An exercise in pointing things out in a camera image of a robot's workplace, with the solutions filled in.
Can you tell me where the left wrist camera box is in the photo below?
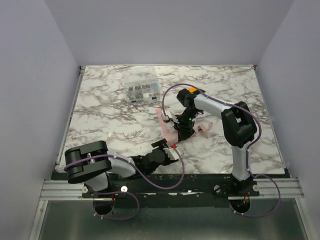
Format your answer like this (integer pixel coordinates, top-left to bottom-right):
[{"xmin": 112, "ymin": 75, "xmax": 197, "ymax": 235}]
[{"xmin": 164, "ymin": 144, "xmax": 184, "ymax": 161}]

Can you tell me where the clear plastic organizer box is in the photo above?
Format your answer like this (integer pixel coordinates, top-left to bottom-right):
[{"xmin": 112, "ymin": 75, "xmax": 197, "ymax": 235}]
[{"xmin": 124, "ymin": 79, "xmax": 161, "ymax": 104}]

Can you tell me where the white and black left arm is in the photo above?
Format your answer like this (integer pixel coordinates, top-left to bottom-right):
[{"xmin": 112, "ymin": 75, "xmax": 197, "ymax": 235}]
[{"xmin": 64, "ymin": 139, "xmax": 180, "ymax": 192}]

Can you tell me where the white orange small device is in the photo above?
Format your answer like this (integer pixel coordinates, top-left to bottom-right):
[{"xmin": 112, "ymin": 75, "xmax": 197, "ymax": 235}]
[{"xmin": 188, "ymin": 87, "xmax": 197, "ymax": 93}]

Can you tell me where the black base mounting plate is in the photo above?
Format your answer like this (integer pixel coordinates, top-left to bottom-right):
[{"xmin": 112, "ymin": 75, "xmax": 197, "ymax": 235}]
[{"xmin": 51, "ymin": 172, "xmax": 261, "ymax": 209}]

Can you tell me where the aluminium frame rail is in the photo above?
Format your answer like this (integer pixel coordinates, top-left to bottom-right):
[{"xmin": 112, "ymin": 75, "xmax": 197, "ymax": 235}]
[{"xmin": 40, "ymin": 178, "xmax": 305, "ymax": 201}]

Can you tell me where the pink folding umbrella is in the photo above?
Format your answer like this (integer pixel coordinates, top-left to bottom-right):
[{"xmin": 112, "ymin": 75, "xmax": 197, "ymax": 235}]
[{"xmin": 155, "ymin": 108, "xmax": 214, "ymax": 146}]

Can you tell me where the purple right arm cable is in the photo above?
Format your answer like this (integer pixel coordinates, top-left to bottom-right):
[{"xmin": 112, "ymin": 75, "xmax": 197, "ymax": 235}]
[{"xmin": 161, "ymin": 83, "xmax": 282, "ymax": 218}]

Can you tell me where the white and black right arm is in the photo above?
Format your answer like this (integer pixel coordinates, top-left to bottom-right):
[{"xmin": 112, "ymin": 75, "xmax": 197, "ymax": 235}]
[{"xmin": 172, "ymin": 88, "xmax": 261, "ymax": 182}]

